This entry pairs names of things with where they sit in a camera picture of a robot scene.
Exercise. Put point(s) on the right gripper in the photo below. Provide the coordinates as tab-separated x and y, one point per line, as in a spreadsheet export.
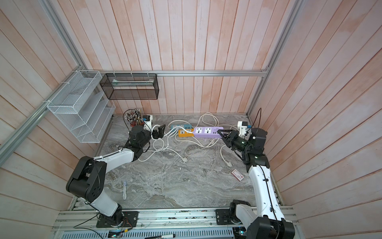
233	139

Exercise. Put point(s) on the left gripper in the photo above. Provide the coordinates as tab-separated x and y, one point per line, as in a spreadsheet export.
160	132

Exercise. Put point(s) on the purple power strip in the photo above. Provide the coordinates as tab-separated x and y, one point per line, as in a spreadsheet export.
207	132

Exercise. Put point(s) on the orange power strip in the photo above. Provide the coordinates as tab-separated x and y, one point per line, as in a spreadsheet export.
185	133

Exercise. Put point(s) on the teal power strip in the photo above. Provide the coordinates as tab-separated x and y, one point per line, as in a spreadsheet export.
182	126

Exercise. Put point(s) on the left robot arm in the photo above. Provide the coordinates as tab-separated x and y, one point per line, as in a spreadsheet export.
87	179

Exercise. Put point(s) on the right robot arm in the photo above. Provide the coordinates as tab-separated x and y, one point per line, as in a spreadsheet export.
268	222

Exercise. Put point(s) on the bundle of pencils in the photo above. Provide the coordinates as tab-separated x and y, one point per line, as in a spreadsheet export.
133	117

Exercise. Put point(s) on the pink white card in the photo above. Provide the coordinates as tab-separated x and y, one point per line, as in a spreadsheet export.
237	175

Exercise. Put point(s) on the black mesh basket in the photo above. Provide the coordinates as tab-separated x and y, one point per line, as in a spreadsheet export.
130	86

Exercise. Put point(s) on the black marker pen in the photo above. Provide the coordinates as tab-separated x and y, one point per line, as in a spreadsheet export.
168	236

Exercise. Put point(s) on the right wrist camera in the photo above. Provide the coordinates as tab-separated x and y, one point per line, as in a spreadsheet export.
242	128

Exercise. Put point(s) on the horizontal aluminium wall rail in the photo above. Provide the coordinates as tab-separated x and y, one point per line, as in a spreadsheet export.
188	73

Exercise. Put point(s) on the white wire mesh shelf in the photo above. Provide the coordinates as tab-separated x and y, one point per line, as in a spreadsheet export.
83	112

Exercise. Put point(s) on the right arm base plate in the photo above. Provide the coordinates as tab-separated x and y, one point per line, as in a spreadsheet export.
226	216

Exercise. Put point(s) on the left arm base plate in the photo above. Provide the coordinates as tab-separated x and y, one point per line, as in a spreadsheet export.
120	218

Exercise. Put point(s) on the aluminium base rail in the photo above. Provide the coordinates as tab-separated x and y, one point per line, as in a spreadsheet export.
185	223

